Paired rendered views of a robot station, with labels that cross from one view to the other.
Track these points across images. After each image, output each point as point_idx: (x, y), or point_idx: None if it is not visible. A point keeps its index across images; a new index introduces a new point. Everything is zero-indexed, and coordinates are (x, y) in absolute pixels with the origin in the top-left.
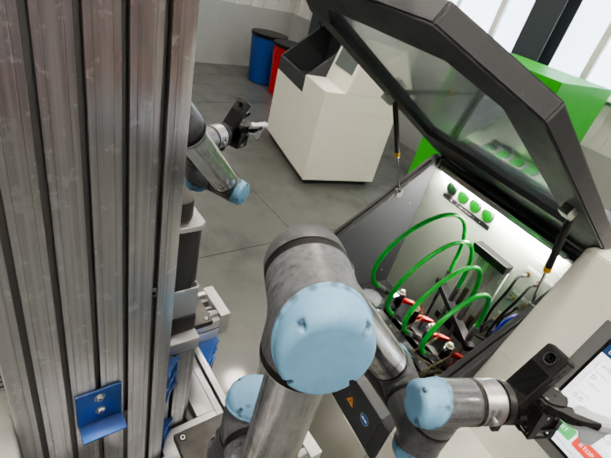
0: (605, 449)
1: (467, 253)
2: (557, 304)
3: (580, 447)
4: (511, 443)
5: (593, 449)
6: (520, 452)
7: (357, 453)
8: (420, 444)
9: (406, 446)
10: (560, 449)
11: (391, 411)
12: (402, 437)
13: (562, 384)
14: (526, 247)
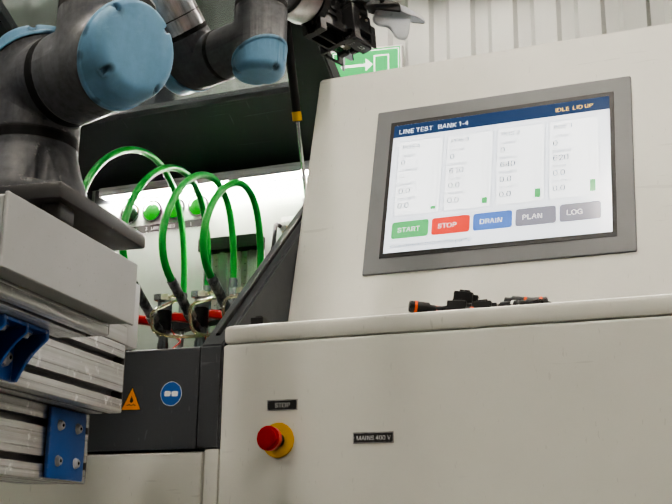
0: (459, 205)
1: (195, 277)
2: (329, 140)
3: (441, 228)
4: (381, 303)
5: (451, 217)
6: (397, 301)
7: (186, 476)
8: (263, 11)
9: (251, 29)
10: (427, 250)
11: (215, 45)
12: (242, 30)
13: (384, 196)
14: (266, 202)
